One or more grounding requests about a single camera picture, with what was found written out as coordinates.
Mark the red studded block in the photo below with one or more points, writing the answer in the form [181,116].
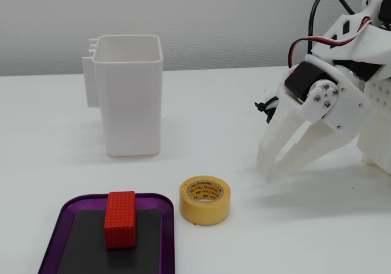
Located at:
[119,222]

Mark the white plastic box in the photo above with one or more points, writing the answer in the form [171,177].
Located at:
[131,109]

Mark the yellow masking tape roll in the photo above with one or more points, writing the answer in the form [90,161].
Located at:
[203,213]

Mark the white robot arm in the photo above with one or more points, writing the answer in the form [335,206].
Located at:
[366,48]

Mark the black tray mat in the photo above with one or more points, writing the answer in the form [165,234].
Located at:
[85,240]

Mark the purple metal tray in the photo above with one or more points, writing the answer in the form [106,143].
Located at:
[169,225]

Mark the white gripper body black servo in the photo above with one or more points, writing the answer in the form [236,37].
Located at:
[339,109]

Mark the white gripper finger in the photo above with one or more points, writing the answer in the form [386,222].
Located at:
[305,152]
[282,127]

